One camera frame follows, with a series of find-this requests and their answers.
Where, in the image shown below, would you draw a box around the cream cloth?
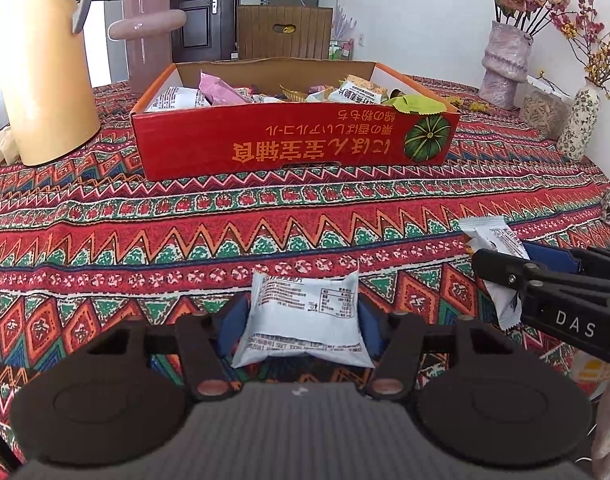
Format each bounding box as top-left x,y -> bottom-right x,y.
0,127 -> 22,171

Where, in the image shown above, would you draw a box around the yellow thermos jug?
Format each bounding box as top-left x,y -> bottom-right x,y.
0,0 -> 102,167

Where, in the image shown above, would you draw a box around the dried lavender bunch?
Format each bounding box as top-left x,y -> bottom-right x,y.
332,0 -> 359,42

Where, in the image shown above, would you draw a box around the lilac textured vase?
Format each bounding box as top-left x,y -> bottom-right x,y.
480,20 -> 535,111

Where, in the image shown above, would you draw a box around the floral ceramic vase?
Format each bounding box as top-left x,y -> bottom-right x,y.
556,85 -> 601,163

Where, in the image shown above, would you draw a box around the pink snack packet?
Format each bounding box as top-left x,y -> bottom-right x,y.
198,71 -> 259,107

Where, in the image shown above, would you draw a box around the red cardboard box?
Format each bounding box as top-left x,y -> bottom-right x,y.
129,56 -> 462,182

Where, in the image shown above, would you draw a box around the pink glass vase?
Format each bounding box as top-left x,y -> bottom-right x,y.
108,0 -> 188,97

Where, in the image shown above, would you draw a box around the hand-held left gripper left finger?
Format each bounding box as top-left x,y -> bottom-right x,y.
86,295 -> 251,403

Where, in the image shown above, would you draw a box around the yellow red flower branches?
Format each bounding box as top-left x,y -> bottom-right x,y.
560,7 -> 610,102

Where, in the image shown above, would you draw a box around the white orange snack packet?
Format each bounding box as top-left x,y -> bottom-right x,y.
329,74 -> 389,104
458,215 -> 532,329

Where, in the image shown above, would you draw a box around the fallen yellow flowers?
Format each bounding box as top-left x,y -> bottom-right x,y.
452,97 -> 492,114

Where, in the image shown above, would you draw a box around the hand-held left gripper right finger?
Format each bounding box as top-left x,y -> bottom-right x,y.
357,301 -> 512,402

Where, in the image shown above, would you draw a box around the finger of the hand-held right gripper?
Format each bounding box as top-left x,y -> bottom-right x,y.
524,241 -> 610,284
472,248 -> 542,294

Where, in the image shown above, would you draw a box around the clear jar of seeds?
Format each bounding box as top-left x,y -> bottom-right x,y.
520,76 -> 574,140

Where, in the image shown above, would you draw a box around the green snack packet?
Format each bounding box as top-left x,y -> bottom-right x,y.
385,93 -> 449,116

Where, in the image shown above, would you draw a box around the dark brown door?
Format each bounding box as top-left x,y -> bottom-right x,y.
170,0 -> 236,64

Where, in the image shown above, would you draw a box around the brown slatted storage box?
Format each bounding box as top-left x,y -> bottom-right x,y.
236,5 -> 334,61

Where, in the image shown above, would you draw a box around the patterned red tablecloth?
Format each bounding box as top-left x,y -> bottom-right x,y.
0,74 -> 610,480

